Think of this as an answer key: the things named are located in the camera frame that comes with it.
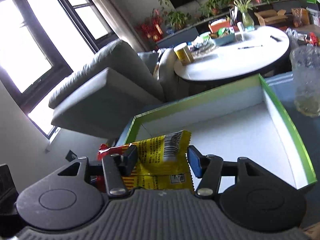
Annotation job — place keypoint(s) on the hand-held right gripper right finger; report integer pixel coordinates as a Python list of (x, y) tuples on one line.
[(195, 161)]

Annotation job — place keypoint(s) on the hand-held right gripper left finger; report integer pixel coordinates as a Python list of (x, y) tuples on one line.
[(130, 160)]

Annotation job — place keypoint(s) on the red striped snack packet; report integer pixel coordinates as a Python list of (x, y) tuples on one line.
[(106, 151)]

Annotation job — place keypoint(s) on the yellow barcode snack packet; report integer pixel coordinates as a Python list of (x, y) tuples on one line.
[(160, 162)]

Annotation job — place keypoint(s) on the green cardboard box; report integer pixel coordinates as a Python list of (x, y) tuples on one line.
[(225, 135)]

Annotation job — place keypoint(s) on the grey sofa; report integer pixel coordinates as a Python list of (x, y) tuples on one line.
[(105, 92)]

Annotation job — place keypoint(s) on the beige cushion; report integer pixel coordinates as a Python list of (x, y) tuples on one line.
[(167, 72)]

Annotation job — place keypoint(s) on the yellow canister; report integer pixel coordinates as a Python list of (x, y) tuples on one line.
[(184, 55)]

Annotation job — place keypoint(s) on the round white table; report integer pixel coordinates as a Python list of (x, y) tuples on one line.
[(237, 60)]

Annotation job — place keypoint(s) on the blue striped tablecloth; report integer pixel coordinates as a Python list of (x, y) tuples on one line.
[(287, 97)]

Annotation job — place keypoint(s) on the blue basket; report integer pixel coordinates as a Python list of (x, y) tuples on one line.
[(223, 40)]

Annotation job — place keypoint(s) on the pen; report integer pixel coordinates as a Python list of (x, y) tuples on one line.
[(250, 47)]

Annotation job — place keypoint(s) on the red hanging decoration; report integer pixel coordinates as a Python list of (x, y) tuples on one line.
[(150, 28)]

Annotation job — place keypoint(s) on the orange box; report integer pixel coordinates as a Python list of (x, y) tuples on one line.
[(218, 26)]

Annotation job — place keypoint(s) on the clear glass pitcher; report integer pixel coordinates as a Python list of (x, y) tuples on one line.
[(306, 80)]

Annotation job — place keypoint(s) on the white bottle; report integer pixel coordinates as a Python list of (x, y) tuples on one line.
[(240, 26)]

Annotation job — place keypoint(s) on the dark framed window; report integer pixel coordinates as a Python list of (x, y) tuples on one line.
[(37, 45)]

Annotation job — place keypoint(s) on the spider plant in glass vase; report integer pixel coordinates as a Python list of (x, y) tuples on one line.
[(246, 17)]

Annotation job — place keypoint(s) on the clear plastic bag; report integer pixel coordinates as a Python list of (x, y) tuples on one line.
[(297, 36)]

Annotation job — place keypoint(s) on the open brown cardboard box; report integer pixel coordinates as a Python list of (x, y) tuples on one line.
[(270, 17)]

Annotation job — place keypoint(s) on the wall socket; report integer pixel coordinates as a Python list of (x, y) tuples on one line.
[(71, 155)]

